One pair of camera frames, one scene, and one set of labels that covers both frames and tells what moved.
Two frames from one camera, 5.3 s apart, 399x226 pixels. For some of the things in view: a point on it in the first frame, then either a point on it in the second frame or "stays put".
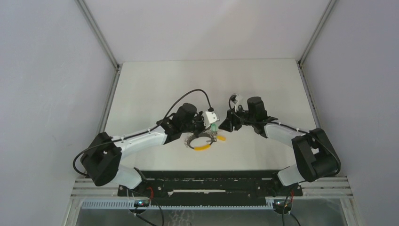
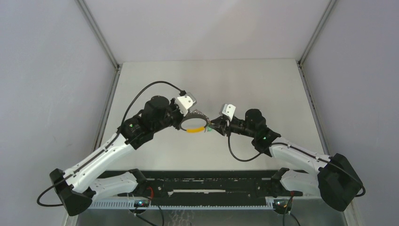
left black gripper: x=201 y=118 -> x=181 y=117
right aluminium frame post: x=299 y=60 stays put
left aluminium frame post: x=113 y=59 stays put
